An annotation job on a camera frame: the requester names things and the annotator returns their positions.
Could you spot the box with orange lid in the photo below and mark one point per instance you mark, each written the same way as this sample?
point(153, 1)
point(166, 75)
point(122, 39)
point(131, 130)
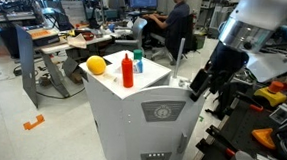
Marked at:
point(44, 36)

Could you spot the crumpled beige paper bag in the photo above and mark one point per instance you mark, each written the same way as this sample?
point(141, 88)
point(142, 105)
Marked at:
point(77, 41)

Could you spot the blue and white carton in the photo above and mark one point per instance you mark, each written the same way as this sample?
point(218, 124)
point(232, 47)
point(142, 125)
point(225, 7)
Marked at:
point(138, 66)

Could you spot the white wrist camera mount plate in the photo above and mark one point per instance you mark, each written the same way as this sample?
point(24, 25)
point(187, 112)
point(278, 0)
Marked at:
point(271, 67)

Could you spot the green tape piece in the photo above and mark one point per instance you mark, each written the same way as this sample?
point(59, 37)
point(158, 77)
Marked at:
point(201, 119)

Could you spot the orange triangular wedge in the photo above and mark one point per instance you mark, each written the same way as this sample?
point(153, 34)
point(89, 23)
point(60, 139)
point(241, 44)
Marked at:
point(263, 136)

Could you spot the black office chair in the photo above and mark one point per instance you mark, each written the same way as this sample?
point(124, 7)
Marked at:
point(186, 32)

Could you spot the orange bracket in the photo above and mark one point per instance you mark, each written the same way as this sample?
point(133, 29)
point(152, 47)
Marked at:
point(30, 125)

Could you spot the white desk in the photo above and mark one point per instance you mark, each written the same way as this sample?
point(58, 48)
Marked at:
point(57, 48)

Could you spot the dark grey panel board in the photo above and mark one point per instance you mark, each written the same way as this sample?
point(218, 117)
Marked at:
point(26, 66)

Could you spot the green bin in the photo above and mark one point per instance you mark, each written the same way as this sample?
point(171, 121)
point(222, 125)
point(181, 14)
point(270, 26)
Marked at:
point(200, 41)

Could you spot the clear plastic box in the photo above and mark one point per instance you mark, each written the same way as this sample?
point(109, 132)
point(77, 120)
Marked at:
point(283, 115)

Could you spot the yellow ball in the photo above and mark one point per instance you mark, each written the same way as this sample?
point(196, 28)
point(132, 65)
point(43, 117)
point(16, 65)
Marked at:
point(96, 65)

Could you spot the yellow emergency stop button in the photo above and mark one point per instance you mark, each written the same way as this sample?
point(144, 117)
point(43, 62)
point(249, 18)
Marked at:
point(271, 96)

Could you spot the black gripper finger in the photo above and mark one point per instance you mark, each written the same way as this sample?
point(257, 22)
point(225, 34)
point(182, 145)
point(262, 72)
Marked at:
point(220, 87)
point(199, 81)

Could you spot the red ketchup bottle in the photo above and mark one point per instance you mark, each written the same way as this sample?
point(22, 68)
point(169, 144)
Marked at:
point(127, 74)

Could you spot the seated person in dark shirt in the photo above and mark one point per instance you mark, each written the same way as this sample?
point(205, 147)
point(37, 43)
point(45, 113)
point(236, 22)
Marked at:
point(177, 18)

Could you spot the red bowl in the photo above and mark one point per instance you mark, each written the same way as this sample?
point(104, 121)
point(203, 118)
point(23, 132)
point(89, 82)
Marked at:
point(88, 36)

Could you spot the white drawer cabinet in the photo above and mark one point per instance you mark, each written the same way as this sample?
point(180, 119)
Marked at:
point(73, 12)

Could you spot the black backpack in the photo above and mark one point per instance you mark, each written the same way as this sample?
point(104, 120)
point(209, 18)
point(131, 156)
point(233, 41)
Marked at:
point(229, 103)

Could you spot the grey office chair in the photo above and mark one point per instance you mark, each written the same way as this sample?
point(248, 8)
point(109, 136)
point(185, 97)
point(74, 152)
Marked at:
point(138, 29)

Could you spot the white toy kitchen cabinet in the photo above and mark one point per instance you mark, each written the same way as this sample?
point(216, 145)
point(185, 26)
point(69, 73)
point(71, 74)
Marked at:
point(104, 121)

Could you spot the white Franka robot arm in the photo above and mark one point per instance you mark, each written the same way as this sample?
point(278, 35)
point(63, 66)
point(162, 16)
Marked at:
point(264, 12)

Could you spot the grey toy faucet pole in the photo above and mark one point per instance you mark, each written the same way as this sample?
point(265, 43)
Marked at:
point(179, 55)

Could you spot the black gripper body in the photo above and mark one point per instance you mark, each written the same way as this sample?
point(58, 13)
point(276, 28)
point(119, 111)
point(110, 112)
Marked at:
point(226, 61)

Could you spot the white cabinet door with emblem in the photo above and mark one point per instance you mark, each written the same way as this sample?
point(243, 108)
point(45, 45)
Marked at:
point(153, 137)

